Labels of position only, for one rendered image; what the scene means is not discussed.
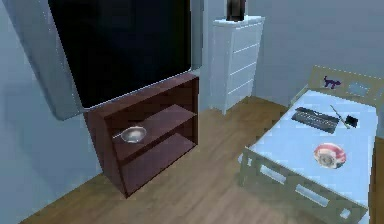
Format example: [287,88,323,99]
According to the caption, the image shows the dark red wooden shelf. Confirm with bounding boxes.
[83,72,200,199]

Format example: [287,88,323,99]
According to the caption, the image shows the silver metal bowl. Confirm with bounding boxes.
[112,125,148,145]

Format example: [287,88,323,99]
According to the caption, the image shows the white chest of drawers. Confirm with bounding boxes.
[209,15,266,116]

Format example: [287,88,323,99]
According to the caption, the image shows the grey framed television set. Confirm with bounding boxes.
[2,0,205,122]

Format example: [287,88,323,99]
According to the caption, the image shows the dark brown vase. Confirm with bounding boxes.
[226,0,248,22]

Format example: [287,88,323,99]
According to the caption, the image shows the black keyboard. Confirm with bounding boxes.
[291,106,340,135]

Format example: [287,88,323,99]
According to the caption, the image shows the beige bed with blue sheet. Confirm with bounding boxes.
[237,65,384,224]

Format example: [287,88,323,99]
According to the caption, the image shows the red and white round ball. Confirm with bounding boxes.
[313,142,348,170]

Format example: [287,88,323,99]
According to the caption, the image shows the grey pen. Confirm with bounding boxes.
[329,104,351,130]

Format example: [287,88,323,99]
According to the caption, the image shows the small black box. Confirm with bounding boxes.
[344,114,360,128]

